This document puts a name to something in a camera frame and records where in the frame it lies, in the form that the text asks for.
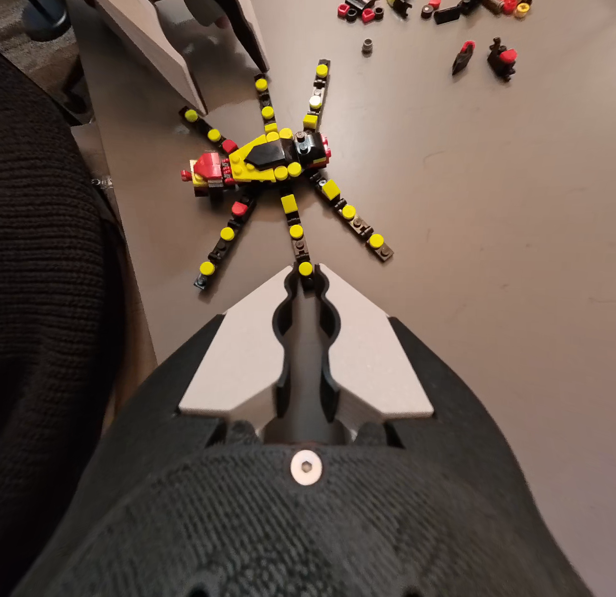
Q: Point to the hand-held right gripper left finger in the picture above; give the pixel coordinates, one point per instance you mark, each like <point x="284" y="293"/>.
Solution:
<point x="231" y="366"/>

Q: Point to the chunky black lego red top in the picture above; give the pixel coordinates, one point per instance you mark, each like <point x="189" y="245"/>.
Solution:
<point x="500" y="60"/>

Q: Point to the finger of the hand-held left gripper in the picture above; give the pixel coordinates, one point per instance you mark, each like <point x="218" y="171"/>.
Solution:
<point x="144" y="33"/>
<point x="248" y="24"/>

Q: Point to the black lego wedge red top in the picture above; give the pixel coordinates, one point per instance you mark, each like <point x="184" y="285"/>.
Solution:
<point x="462" y="60"/>

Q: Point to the yellow black lego spider model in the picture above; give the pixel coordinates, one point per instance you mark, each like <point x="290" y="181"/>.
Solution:
<point x="260" y="159"/>

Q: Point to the person's black knit sweater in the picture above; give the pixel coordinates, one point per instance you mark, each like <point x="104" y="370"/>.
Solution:
<point x="48" y="317"/>

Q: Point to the small grey round lego stud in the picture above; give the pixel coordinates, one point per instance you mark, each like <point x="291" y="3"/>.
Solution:
<point x="368" y="46"/>

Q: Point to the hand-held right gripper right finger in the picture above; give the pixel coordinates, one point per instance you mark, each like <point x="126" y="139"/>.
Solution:
<point x="375" y="370"/>

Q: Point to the pile of lego pieces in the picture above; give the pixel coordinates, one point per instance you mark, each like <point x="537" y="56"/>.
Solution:
<point x="491" y="0"/>

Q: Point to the black office chair base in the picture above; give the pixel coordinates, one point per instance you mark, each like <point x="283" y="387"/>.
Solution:
<point x="43" y="14"/>

